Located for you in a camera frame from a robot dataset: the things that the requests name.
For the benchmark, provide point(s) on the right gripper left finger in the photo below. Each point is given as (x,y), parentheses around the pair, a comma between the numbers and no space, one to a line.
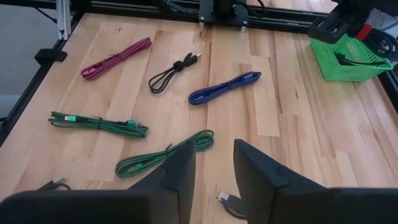
(109,207)

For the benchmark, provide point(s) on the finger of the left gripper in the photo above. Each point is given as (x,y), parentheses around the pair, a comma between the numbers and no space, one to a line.
(326,32)

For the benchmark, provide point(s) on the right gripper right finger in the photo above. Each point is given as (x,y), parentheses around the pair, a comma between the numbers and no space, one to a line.
(311,205)

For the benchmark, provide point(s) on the green plastic basket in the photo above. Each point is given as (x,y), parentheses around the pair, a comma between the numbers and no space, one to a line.
(342,70)

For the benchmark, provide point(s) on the black aluminium table frame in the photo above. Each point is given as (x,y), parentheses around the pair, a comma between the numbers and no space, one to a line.
(280,20)

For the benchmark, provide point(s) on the silver aluminium bracket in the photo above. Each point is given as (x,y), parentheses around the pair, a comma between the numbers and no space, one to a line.
(63,18)

